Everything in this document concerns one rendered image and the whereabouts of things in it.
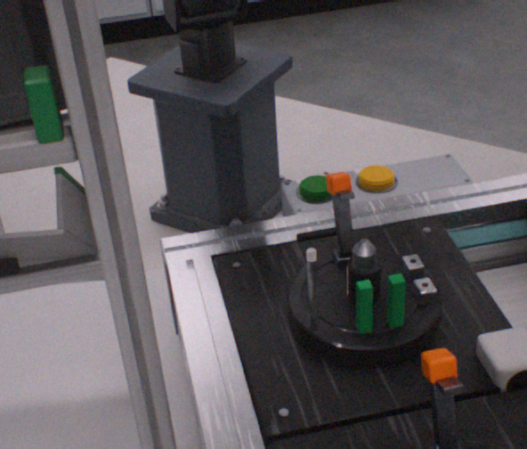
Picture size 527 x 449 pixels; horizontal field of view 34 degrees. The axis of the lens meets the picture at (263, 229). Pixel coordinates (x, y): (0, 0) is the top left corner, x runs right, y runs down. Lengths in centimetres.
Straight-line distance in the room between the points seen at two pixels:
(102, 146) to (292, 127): 92
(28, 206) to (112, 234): 78
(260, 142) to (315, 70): 242
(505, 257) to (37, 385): 51
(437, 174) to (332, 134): 31
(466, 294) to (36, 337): 47
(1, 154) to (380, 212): 60
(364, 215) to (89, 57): 60
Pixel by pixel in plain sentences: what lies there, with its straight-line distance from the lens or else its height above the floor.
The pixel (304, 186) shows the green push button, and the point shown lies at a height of 97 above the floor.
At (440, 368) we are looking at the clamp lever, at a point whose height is 107.
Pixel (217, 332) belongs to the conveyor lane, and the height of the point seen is 96.
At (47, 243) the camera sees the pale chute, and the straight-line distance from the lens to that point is 60.
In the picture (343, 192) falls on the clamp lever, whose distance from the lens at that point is 79.
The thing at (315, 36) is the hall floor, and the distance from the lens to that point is 376.
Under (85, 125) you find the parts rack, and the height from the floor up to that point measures 132.
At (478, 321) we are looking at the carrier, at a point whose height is 97.
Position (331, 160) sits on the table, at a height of 86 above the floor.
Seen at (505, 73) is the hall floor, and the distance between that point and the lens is 345.
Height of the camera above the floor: 150
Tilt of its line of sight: 36 degrees down
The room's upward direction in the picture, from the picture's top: 4 degrees counter-clockwise
